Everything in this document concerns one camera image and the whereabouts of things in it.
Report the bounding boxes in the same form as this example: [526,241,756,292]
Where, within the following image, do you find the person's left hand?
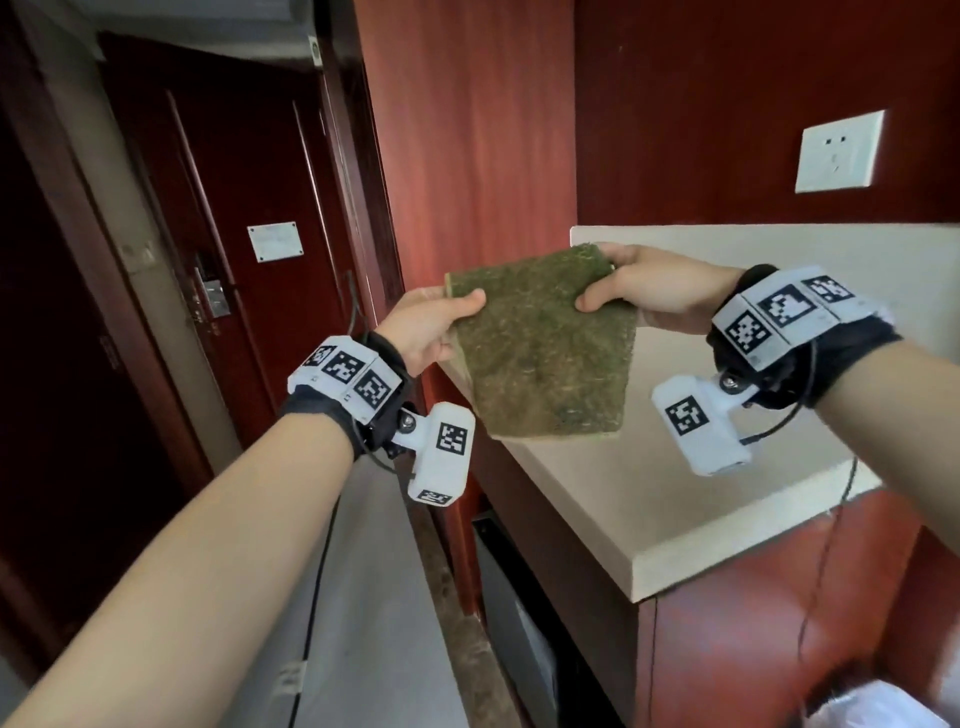
[373,286,489,377]

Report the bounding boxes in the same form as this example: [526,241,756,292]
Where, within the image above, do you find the person's right hand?
[576,243,747,336]

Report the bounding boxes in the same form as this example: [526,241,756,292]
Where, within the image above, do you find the green cleaning cloth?
[444,244,641,440]

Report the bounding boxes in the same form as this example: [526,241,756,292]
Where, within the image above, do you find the person's right forearm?
[817,337,960,557]

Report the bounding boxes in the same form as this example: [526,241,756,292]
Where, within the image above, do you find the person's left forearm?
[7,412,357,728]

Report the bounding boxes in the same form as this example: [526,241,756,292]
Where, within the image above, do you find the white marker left wristband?
[282,330,414,459]

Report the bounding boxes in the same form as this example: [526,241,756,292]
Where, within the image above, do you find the white marker wristband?
[708,264,903,410]
[282,330,414,459]

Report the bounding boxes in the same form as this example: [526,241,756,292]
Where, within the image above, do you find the white marker right wristband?
[708,264,903,410]

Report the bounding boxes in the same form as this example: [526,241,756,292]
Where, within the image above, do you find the white door notice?
[246,220,306,266]

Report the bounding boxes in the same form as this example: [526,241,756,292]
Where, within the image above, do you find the grey mini fridge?
[472,507,624,728]

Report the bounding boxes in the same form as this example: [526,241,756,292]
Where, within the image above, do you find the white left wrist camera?
[405,400,476,507]

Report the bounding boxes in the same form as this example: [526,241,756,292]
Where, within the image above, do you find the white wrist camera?
[651,372,755,479]
[405,400,476,507]

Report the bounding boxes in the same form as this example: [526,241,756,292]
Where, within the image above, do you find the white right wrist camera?
[651,372,755,479]

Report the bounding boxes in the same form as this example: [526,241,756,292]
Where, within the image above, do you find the metal door handle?
[187,252,234,324]

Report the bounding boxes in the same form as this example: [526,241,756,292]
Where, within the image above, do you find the white wall socket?
[793,108,888,195]

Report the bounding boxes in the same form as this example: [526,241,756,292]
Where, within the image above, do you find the thin black cable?
[285,450,407,728]
[795,454,861,669]

